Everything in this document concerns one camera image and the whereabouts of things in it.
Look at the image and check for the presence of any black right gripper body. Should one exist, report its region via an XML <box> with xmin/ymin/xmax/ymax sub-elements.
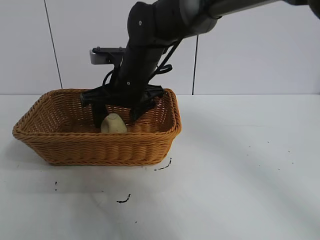
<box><xmin>80</xmin><ymin>42</ymin><xmax>173</xmax><ymax>112</ymax></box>

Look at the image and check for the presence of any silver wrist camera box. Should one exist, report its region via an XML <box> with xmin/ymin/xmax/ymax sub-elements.
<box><xmin>88</xmin><ymin>46</ymin><xmax>126</xmax><ymax>65</ymax></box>

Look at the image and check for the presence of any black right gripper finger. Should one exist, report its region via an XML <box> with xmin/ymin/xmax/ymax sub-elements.
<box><xmin>129</xmin><ymin>99</ymin><xmax>155</xmax><ymax>124</ymax></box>
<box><xmin>90</xmin><ymin>102</ymin><xmax>109</xmax><ymax>129</ymax></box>

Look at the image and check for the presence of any tan woven wicker basket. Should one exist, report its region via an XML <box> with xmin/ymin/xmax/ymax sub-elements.
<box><xmin>12</xmin><ymin>87</ymin><xmax>183</xmax><ymax>167</ymax></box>

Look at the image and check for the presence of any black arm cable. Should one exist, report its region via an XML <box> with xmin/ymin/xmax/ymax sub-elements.
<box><xmin>149</xmin><ymin>36</ymin><xmax>183</xmax><ymax>76</ymax></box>

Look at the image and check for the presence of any pale yellow egg yolk pastry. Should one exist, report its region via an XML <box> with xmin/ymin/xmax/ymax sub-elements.
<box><xmin>100</xmin><ymin>112</ymin><xmax>128</xmax><ymax>134</ymax></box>

